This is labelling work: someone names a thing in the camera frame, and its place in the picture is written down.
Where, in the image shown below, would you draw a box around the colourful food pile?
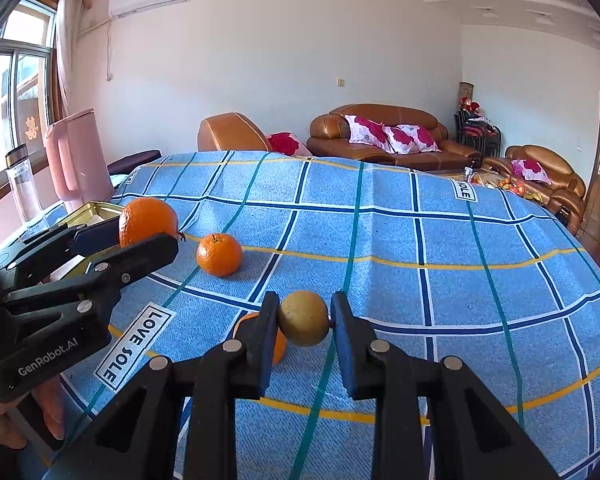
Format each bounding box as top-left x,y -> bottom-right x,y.
472,171 -> 532,197

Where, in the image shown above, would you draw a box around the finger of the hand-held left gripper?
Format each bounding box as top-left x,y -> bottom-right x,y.
0,219 -> 122,288
2,232 -> 180,321

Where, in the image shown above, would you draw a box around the clear water bottle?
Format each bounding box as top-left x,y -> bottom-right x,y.
5,144 -> 49,226

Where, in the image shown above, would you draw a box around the gold tin box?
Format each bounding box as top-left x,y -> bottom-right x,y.
55,201 -> 127,277

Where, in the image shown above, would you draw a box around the blue plaid tablecloth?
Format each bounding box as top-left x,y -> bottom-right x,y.
45,150 -> 600,480

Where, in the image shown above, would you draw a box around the round orange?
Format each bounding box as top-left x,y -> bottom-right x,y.
232,311 -> 288,365

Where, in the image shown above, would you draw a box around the stacked dark chairs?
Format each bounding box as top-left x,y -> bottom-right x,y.
454,107 -> 502,161

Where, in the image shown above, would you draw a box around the pink plastic pitcher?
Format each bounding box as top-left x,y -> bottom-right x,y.
44,107 -> 116,213

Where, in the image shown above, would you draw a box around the pink floral pillow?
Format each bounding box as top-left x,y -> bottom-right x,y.
384,125 -> 441,154
511,159 -> 552,185
345,115 -> 396,154

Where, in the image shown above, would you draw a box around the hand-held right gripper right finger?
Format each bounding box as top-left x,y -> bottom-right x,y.
330,290 -> 561,480

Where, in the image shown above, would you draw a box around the dark maroon chair seat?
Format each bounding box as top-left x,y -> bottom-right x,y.
107,150 -> 162,177

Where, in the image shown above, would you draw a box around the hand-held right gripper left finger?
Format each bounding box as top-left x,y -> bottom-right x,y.
45,290 -> 281,480

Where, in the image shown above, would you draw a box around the brown leather armchair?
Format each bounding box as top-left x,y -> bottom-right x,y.
482,145 -> 587,227
197,112 -> 274,153

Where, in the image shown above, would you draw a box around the orange with short stem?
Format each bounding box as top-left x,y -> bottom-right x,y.
196,233 -> 244,278

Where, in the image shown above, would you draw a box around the person's left hand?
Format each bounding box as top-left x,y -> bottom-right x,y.
0,375 -> 66,450

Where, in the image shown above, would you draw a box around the pale pink curtain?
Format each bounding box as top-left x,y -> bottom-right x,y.
50,0 -> 97,121

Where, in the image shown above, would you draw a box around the window with brown frame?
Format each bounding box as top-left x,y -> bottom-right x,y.
0,0 -> 61,196

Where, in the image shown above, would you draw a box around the small brown longan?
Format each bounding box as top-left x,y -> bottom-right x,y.
278,290 -> 331,347

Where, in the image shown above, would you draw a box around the brown leather sofa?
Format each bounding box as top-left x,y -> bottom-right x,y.
306,104 -> 483,170

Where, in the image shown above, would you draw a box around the red floral pillow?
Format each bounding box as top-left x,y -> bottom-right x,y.
266,131 -> 314,158

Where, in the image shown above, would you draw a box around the orange with side stem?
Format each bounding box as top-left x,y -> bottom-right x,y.
118,197 -> 187,249

